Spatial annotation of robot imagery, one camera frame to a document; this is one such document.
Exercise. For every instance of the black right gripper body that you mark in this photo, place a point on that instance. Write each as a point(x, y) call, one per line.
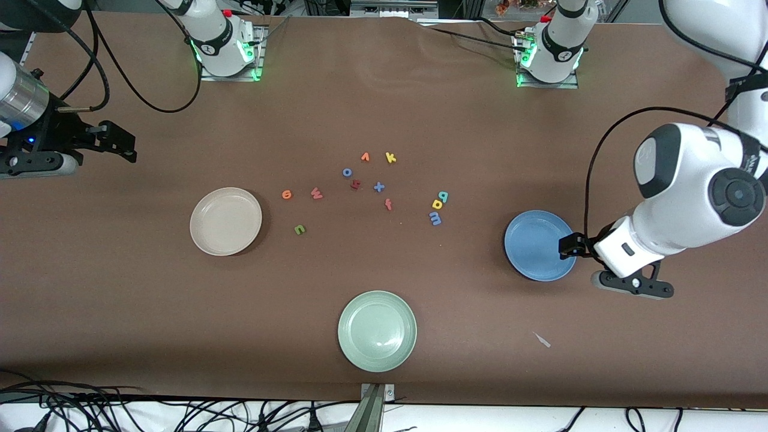
point(62, 131)

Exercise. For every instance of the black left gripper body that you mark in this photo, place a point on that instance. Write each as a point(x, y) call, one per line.
point(591, 244)

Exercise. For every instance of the red foam letter w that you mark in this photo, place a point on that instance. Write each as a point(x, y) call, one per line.
point(316, 194)

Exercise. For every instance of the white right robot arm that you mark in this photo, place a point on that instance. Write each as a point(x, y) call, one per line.
point(216, 42)

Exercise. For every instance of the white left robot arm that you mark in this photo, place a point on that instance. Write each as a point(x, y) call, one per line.
point(690, 198)

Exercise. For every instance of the blue plate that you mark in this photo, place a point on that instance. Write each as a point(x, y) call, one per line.
point(540, 264)

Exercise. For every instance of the small white paper scrap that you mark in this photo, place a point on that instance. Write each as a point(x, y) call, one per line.
point(543, 341)

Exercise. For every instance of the beige brown plate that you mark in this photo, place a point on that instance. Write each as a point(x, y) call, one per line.
point(222, 240)

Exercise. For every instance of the pale green plate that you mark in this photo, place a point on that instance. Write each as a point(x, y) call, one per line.
point(377, 331)

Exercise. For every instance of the orange brown object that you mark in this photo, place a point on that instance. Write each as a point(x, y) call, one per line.
point(503, 6)

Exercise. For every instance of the aluminium table frame rail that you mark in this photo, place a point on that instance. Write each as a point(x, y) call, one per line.
point(28, 49)

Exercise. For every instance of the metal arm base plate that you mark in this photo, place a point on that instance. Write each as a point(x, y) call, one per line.
point(549, 85)
point(228, 78)

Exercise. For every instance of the metal table edge bracket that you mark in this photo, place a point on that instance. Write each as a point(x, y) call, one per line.
point(377, 414)

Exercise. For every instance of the metal frame structure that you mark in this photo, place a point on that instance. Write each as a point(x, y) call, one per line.
point(390, 9)

